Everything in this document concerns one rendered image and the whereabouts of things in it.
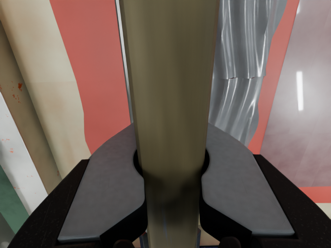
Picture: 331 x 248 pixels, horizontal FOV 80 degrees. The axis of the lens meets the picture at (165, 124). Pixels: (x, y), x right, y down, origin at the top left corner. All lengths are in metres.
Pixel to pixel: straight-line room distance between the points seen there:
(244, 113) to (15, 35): 0.25
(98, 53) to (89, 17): 0.03
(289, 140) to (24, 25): 0.32
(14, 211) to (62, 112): 2.10
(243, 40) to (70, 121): 0.21
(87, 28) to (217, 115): 0.16
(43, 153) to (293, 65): 0.30
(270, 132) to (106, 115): 0.20
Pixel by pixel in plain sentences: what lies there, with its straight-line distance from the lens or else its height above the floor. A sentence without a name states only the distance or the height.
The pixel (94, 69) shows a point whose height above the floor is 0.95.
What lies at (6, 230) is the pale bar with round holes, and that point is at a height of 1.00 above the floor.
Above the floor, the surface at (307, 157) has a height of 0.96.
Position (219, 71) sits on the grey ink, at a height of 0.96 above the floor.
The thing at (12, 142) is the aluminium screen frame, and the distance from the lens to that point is 0.26.
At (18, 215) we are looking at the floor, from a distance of 2.36.
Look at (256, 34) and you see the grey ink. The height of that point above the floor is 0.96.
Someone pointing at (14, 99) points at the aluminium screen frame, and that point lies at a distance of 0.25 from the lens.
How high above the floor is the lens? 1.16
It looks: 60 degrees down
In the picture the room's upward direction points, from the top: 178 degrees clockwise
